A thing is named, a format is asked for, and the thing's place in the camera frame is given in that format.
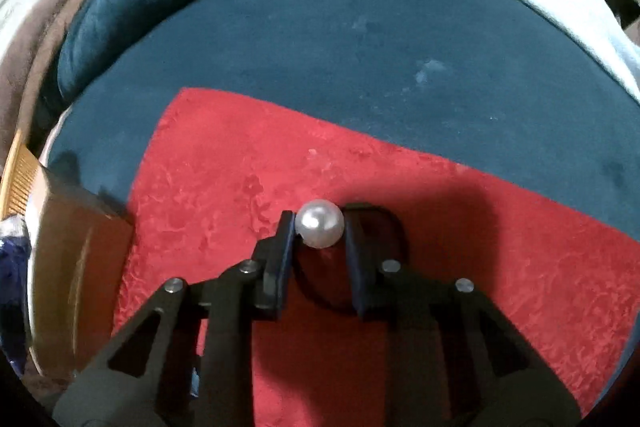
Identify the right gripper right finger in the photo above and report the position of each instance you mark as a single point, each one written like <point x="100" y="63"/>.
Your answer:
<point x="376" y="250"/>

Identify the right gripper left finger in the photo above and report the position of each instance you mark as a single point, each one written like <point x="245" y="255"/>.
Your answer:
<point x="274" y="256"/>

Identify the brown cardboard box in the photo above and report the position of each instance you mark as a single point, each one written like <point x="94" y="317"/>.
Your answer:
<point x="79" y="249"/>

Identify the blue white tissue pack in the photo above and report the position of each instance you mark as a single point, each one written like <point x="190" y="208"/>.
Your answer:
<point x="15" y="253"/>

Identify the orange plastic mesh basket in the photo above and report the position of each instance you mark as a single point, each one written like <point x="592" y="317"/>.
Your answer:
<point x="18" y="177"/>

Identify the brown quilted blanket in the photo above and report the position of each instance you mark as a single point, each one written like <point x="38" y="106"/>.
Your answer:
<point x="26" y="61"/>

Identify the light blue folded cloth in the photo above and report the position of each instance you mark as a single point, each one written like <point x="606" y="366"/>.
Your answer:
<point x="560" y="1"/>

